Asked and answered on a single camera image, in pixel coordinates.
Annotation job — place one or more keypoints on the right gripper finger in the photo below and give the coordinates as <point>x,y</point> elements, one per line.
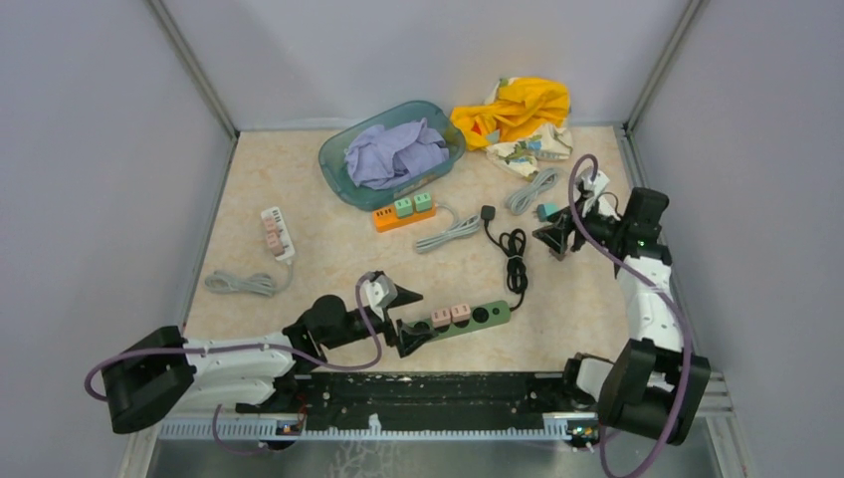
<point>560,224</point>
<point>553,244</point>

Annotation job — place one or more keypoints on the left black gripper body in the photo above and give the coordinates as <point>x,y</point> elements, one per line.
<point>386,327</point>

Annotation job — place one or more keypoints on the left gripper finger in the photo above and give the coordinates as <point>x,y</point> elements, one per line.
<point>392,295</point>
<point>411,337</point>

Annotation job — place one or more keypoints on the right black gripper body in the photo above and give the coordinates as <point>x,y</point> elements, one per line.
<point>601,227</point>

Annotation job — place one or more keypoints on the teal charger plug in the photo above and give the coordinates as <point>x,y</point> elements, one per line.
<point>545,211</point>

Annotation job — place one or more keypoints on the green power strip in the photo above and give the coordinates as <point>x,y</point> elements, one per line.
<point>484,317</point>

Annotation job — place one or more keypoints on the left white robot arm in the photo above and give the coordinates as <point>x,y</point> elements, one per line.
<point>166,372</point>

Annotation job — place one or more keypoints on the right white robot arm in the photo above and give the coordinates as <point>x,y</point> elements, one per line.
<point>635,393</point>

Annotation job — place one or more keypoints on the green charger plug left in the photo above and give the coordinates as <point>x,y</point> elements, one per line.
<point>403,207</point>

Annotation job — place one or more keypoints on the green charger plug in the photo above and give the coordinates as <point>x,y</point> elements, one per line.
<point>423,202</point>
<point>403,207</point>

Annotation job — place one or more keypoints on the green charger plug right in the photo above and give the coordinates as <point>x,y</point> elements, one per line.
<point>423,202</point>

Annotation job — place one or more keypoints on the cream dinosaur print cloth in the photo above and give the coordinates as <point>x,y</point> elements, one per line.
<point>548,143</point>

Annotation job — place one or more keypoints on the orange power strip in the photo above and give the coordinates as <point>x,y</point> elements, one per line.
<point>385,220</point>

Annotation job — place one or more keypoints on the yellow cloth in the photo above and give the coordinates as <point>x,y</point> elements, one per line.
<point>519,106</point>

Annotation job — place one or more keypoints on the teal plastic basin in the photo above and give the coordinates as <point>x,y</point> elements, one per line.
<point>332,153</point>

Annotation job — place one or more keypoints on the purple cloth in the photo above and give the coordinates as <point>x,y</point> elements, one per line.
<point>381,158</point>

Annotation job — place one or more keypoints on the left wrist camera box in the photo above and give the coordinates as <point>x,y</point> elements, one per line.
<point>370,289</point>

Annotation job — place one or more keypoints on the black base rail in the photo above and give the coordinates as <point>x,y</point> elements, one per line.
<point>435,405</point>

